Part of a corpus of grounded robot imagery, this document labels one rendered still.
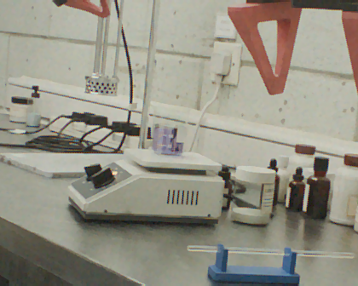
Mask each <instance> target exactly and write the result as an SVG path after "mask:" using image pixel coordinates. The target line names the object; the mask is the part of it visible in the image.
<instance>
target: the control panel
mask: <svg viewBox="0 0 358 286"><path fill-rule="evenodd" d="M107 167H110V168H111V169H114V171H113V173H114V172H117V173H116V174H114V175H113V176H114V177H115V180H114V182H112V183H110V184H109V185H107V186H105V187H100V188H94V184H93V182H92V181H86V179H85V177H87V176H88V175H86V176H85V177H81V178H80V179H78V180H76V181H74V182H72V183H71V184H72V186H73V187H75V188H76V191H77V192H79V193H80V194H81V196H82V197H84V198H85V200H86V198H89V197H93V196H94V195H95V194H97V193H99V192H103V191H105V190H106V189H107V188H109V187H112V186H114V185H116V184H118V183H119V182H122V181H124V180H126V179H128V178H129V177H132V176H133V174H131V173H129V172H128V171H127V170H125V169H124V168H121V167H120V166H119V165H118V164H117V163H115V162H113V163H109V164H108V165H106V166H105V167H103V169H104V168H107Z"/></svg>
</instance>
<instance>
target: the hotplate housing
mask: <svg viewBox="0 0 358 286"><path fill-rule="evenodd" d="M114 162H115V163H117V164H118V165H119V166H120V167H121V168H124V169H125V170H127V171H128V172H129V173H131V174H133V176H132V177H129V178H128V179H126V180H124V181H122V182H119V183H118V184H116V185H114V186H112V187H109V188H107V189H106V190H105V191H103V192H99V193H97V194H95V195H94V196H93V197H89V198H86V200H85V198H84V197H82V196H81V194H80V193H79V192H77V191H76V188H75V187H73V186H72V184H71V186H69V187H68V188H67V192H66V194H67V195H68V196H69V197H68V201H69V202H71V203H72V206H74V207H75V208H76V210H77V211H78V212H79V213H80V214H81V215H82V216H83V217H84V218H85V219H86V220H143V221H163V222H182V223H198V224H201V225H206V224H218V221H219V219H218V217H219V216H221V212H222V200H223V193H224V187H225V181H224V180H222V177H220V176H218V175H216V174H214V173H211V172H210V171H208V170H197V169H173V168H149V167H144V166H142V165H140V164H139V163H137V162H135V161H134V160H127V159H120V160H119V161H114Z"/></svg>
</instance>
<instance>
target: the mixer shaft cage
mask: <svg viewBox="0 0 358 286"><path fill-rule="evenodd" d="M123 14H124V0H120V5H119V22H118V36H117V44H116V52H115V60H114V75H113V76H111V77H109V75H107V74H105V66H106V57H107V44H108V35H109V27H110V15H109V16H108V17H106V19H102V18H101V17H100V16H99V17H98V25H97V33H96V41H95V64H94V72H93V73H92V76H91V75H85V76H84V79H85V80H86V89H85V91H84V92H85V93H86V94H94V95H100V96H118V95H117V91H118V83H119V82H120V79H119V78H118V61H119V45H120V38H121V29H122V22H123ZM104 24H105V36H104V43H103V51H102V59H101V47H102V39H103V31H104ZM100 62H101V73H100Z"/></svg>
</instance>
